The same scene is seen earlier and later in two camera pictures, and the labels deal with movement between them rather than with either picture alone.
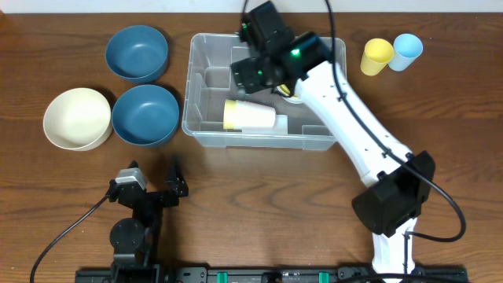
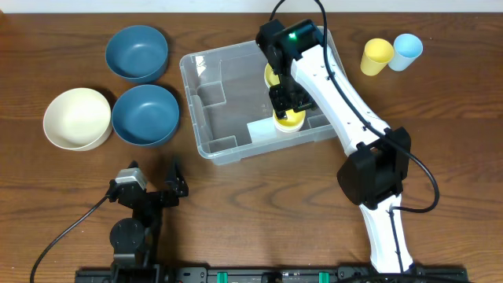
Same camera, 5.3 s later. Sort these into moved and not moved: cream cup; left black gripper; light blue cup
Moved: cream cup
Not moved: light blue cup; left black gripper
